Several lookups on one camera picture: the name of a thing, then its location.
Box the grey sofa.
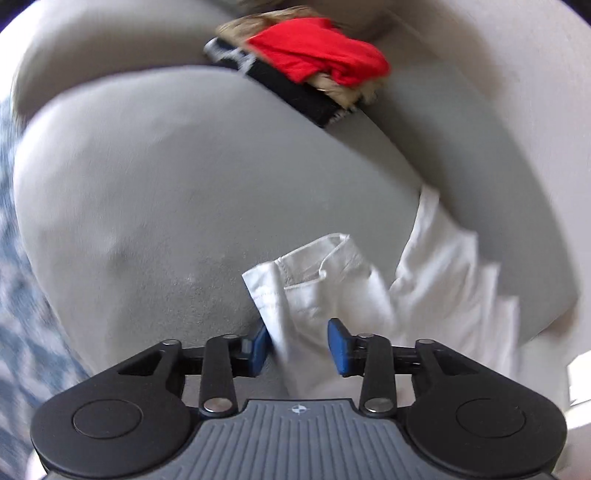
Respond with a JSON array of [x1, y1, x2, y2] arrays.
[[10, 0, 591, 407]]

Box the white pants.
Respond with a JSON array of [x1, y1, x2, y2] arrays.
[[241, 185, 527, 398]]

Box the tan furry garment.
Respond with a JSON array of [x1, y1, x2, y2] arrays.
[[217, 6, 384, 112]]

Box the black and white garment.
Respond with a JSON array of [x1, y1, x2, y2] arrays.
[[203, 37, 348, 128]]

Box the red garment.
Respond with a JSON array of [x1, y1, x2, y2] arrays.
[[246, 17, 393, 87]]

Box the blue and white patterned rug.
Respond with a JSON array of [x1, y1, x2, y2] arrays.
[[0, 95, 93, 480]]

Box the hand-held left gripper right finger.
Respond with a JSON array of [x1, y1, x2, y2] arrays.
[[327, 318, 471, 418]]

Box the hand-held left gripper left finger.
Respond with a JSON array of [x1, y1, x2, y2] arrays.
[[117, 324, 269, 418]]

